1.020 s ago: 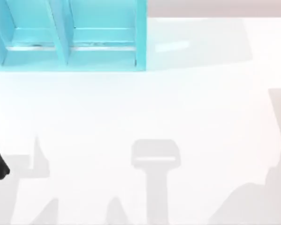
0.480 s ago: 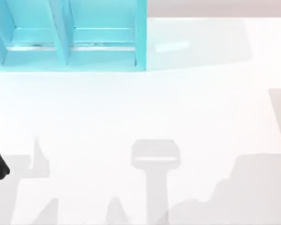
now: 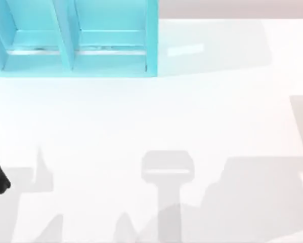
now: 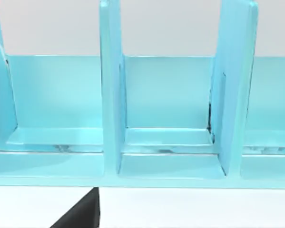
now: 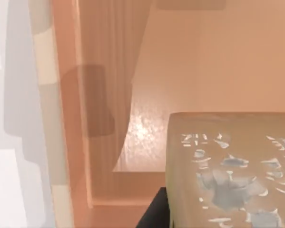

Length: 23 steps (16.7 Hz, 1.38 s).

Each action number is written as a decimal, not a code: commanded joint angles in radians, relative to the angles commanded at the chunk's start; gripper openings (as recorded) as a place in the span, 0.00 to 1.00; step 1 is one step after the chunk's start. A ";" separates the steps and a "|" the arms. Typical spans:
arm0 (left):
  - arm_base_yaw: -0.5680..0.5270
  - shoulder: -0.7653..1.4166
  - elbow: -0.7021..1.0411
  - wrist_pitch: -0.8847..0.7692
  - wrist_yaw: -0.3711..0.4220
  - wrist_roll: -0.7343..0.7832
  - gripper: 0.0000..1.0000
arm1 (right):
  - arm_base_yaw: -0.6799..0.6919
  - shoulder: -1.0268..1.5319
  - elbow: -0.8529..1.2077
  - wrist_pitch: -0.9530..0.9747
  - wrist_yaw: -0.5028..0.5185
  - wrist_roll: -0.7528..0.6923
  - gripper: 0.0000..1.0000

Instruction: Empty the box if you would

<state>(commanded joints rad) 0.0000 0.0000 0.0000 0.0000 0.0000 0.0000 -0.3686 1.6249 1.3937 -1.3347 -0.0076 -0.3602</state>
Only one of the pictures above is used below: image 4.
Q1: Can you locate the light blue upright rack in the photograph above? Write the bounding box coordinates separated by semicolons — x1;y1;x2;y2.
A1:
0;0;285;189

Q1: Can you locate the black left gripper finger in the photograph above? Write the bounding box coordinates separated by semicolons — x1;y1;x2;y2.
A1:
49;187;101;228

